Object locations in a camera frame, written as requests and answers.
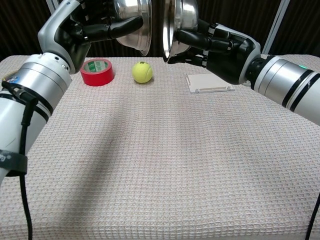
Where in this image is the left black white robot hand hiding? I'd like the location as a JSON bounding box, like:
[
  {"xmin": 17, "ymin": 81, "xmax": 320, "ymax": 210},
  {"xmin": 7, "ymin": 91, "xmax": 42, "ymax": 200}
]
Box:
[{"xmin": 37, "ymin": 0, "xmax": 145, "ymax": 75}]

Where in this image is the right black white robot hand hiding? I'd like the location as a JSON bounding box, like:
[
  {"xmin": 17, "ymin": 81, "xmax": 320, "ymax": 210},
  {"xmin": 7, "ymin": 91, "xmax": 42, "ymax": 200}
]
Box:
[{"xmin": 166, "ymin": 18, "xmax": 262, "ymax": 86}]

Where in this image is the steel bowl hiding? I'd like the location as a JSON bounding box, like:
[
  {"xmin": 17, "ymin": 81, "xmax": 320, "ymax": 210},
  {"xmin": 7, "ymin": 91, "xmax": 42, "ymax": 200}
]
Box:
[
  {"xmin": 162, "ymin": 0, "xmax": 200, "ymax": 64},
  {"xmin": 109, "ymin": 0, "xmax": 153, "ymax": 56}
]

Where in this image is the white flat plastic tray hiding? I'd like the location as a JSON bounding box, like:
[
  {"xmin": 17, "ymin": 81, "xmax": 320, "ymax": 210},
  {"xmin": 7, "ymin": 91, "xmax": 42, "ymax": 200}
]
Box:
[{"xmin": 184, "ymin": 71, "xmax": 236, "ymax": 95}]

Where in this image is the red tape roll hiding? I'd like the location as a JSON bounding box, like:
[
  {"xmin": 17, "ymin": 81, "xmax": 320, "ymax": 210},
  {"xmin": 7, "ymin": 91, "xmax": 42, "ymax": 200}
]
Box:
[{"xmin": 79, "ymin": 58, "xmax": 116, "ymax": 87}]

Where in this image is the yellow tennis ball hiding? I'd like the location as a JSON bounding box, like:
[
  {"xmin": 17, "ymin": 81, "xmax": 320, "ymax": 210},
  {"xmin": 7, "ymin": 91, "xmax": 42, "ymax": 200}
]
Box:
[{"xmin": 131, "ymin": 61, "xmax": 154, "ymax": 84}]

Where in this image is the beige waffle-weave tablecloth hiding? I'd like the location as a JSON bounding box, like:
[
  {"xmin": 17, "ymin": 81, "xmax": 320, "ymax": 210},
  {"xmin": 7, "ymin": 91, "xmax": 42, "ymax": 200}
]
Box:
[{"xmin": 0, "ymin": 54, "xmax": 320, "ymax": 240}]

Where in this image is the aluminium frame post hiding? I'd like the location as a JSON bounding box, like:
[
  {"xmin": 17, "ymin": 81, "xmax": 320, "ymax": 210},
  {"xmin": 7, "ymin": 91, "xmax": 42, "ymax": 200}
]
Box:
[
  {"xmin": 45, "ymin": 0, "xmax": 61, "ymax": 11},
  {"xmin": 261, "ymin": 0, "xmax": 291, "ymax": 55}
]

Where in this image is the black cable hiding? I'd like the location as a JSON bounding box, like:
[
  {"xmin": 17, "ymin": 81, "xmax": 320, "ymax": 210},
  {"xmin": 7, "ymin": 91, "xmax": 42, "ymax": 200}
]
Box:
[
  {"xmin": 1, "ymin": 81, "xmax": 39, "ymax": 240},
  {"xmin": 304, "ymin": 193, "xmax": 320, "ymax": 240}
]

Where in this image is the black velcro strap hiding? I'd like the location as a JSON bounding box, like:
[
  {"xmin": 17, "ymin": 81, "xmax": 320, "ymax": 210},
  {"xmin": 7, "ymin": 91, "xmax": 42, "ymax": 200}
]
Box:
[{"xmin": 0, "ymin": 148, "xmax": 28, "ymax": 177}]

